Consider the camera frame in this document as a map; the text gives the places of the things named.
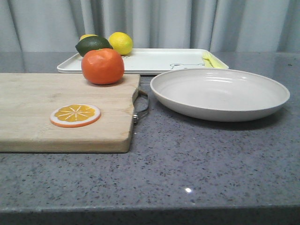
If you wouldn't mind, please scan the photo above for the orange mandarin fruit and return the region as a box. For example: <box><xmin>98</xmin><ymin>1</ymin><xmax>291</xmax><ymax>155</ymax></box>
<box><xmin>81</xmin><ymin>48</ymin><xmax>124</xmax><ymax>85</ymax></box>

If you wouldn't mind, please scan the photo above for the white round plate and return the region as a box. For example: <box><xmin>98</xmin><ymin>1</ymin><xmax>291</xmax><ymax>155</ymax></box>
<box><xmin>150</xmin><ymin>68</ymin><xmax>290</xmax><ymax>122</ymax></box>

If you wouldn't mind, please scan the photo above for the white bear print tray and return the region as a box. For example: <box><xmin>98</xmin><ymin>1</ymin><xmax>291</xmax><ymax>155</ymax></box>
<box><xmin>57</xmin><ymin>48</ymin><xmax>229</xmax><ymax>75</ymax></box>

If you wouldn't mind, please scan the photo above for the orange slice toy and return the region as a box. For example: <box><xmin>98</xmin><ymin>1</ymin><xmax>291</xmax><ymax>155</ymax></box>
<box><xmin>50</xmin><ymin>104</ymin><xmax>101</xmax><ymax>128</ymax></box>

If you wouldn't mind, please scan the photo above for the yellow lemon right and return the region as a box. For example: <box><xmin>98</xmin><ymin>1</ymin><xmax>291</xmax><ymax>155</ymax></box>
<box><xmin>108</xmin><ymin>32</ymin><xmax>134</xmax><ymax>55</ymax></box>

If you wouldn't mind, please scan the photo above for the yellow lemon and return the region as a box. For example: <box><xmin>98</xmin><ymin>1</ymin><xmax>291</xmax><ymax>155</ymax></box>
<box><xmin>108</xmin><ymin>32</ymin><xmax>134</xmax><ymax>55</ymax></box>
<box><xmin>79</xmin><ymin>34</ymin><xmax>97</xmax><ymax>41</ymax></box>

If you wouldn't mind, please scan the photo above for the yellow plastic knife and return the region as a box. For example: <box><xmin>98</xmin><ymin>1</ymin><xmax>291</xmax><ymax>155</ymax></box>
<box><xmin>210</xmin><ymin>53</ymin><xmax>229</xmax><ymax>69</ymax></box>

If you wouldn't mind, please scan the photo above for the dark green lime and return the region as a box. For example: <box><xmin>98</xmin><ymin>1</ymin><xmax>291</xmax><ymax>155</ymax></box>
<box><xmin>75</xmin><ymin>36</ymin><xmax>113</xmax><ymax>57</ymax></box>

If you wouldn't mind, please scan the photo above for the yellow lemon left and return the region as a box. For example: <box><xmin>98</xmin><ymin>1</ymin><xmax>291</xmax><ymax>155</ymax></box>
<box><xmin>79</xmin><ymin>34</ymin><xmax>97</xmax><ymax>41</ymax></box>

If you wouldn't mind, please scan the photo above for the wooden cutting board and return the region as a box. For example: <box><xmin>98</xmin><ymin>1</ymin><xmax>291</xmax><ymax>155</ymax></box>
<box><xmin>0</xmin><ymin>73</ymin><xmax>140</xmax><ymax>153</ymax></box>

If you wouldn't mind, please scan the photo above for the grey curtain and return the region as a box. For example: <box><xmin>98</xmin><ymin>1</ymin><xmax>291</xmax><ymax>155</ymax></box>
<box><xmin>0</xmin><ymin>0</ymin><xmax>300</xmax><ymax>53</ymax></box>

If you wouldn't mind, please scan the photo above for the metal cutting board handle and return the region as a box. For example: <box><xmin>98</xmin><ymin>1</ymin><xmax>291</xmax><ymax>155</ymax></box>
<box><xmin>132</xmin><ymin>89</ymin><xmax>150</xmax><ymax>124</ymax></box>

